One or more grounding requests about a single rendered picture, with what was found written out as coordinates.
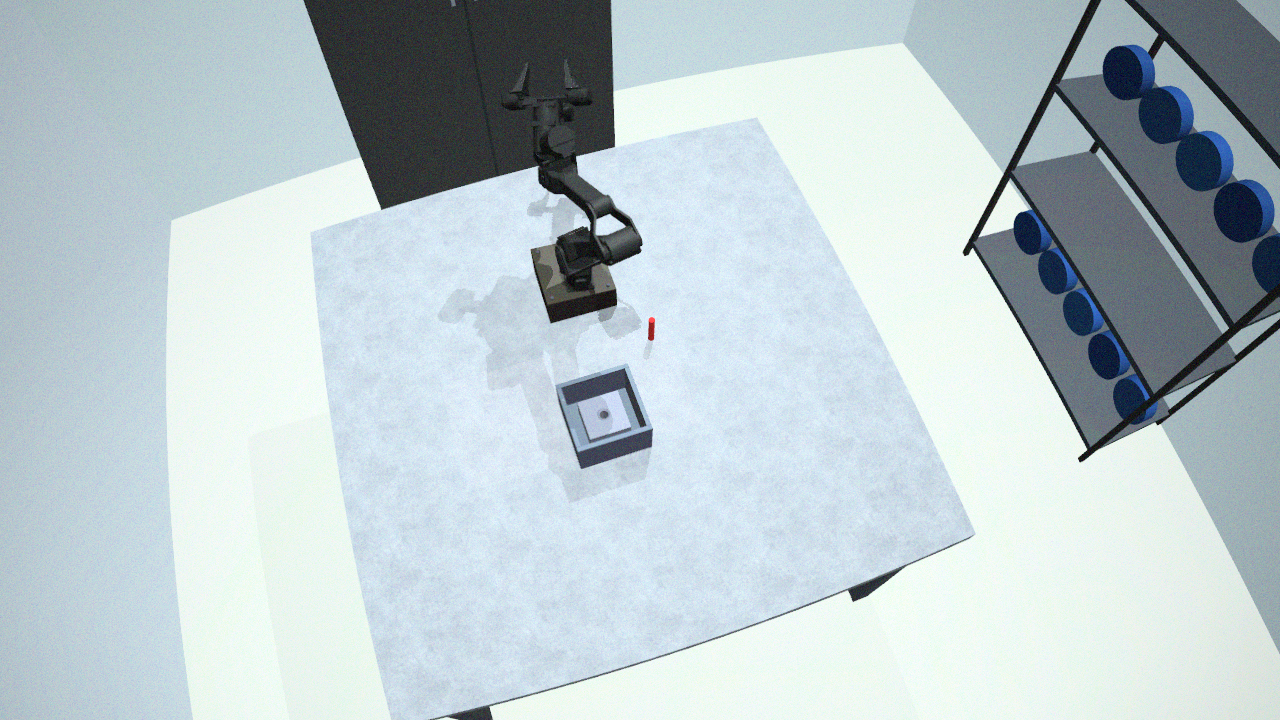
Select white square plate with hole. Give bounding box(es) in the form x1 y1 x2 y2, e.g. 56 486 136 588
577 389 631 443

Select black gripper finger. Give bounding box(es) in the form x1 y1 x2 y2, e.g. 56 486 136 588
509 61 530 96
564 59 581 90

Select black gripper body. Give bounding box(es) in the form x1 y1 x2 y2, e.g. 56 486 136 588
500 88 593 133

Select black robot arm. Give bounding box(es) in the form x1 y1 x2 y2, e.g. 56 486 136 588
532 126 643 292

